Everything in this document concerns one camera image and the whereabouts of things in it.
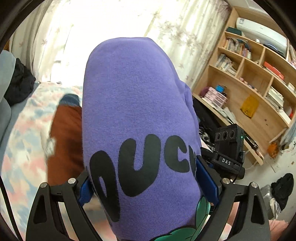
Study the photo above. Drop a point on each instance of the black white patterned folded garment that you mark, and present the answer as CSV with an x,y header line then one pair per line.
x,y
49,148

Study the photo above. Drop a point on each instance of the black clothes on floor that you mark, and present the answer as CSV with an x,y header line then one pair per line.
x,y
282,189

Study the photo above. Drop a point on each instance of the sheer floral window curtain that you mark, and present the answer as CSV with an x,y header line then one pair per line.
x,y
56,39

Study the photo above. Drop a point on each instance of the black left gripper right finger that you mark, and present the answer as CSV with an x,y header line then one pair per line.
x,y
250,221

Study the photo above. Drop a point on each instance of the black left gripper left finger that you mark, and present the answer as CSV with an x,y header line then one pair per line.
x,y
45,219

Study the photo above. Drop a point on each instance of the wooden bookshelf unit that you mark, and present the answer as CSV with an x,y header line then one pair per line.
x,y
240,67

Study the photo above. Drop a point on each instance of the pastel floral bed blanket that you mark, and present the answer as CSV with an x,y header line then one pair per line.
x,y
24,165

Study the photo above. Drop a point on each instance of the blue folded comforter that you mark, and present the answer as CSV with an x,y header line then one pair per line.
x,y
7,67

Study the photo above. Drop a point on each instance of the pink drawer organizer box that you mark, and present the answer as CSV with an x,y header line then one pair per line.
x,y
215,97

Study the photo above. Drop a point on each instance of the black bag by shelf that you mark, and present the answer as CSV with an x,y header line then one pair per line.
x,y
208,123

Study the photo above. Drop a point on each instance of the white rolled appliance on shelf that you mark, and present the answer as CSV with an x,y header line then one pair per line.
x,y
254,30

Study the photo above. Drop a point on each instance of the purple hoodie sweatshirt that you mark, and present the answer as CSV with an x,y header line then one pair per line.
x,y
140,138

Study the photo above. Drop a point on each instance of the rust brown folded garment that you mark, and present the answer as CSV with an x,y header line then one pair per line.
x,y
66,160

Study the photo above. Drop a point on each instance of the yellow paper envelope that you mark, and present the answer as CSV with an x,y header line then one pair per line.
x,y
249,106

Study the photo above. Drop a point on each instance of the dark knitted garment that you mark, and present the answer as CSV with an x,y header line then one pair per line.
x,y
22,84

